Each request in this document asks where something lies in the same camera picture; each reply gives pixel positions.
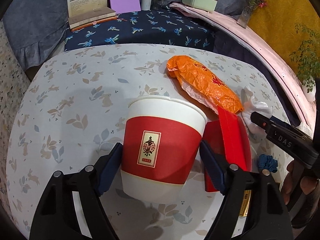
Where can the yellow cloth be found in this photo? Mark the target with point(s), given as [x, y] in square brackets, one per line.
[287, 5]

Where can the gold trimmed small box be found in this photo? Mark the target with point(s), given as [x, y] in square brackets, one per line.
[244, 202]

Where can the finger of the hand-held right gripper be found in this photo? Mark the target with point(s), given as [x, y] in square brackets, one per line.
[262, 122]

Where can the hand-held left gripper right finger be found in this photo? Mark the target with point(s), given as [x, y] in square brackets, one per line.
[212, 167]

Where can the pale green box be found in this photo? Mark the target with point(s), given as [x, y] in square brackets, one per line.
[198, 0]

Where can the red cardboard box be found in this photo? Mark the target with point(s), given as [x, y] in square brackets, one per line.
[232, 142]

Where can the navy palm print cloth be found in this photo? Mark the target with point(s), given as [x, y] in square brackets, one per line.
[150, 30]

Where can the red and white paper cup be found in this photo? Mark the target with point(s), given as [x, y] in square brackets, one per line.
[162, 130]

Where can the person's right hand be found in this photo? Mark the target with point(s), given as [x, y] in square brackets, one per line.
[290, 180]

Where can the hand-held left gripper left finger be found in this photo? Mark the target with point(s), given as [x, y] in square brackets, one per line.
[110, 165]

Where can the glass vase with pink flowers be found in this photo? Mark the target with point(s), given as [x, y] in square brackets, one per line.
[245, 17]

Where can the blue-grey cloth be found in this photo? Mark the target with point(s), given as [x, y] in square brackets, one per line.
[37, 17]

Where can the pink sheet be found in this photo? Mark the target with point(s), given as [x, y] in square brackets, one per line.
[262, 45]

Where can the large orange plastic bag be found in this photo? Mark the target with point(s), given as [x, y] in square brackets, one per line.
[207, 82]

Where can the open cream book-style box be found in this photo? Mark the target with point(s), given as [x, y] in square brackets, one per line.
[86, 2]

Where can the green plant in white pot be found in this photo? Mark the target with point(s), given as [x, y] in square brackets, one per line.
[308, 62]

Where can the white tissue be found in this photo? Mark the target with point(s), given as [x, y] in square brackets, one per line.
[260, 107]

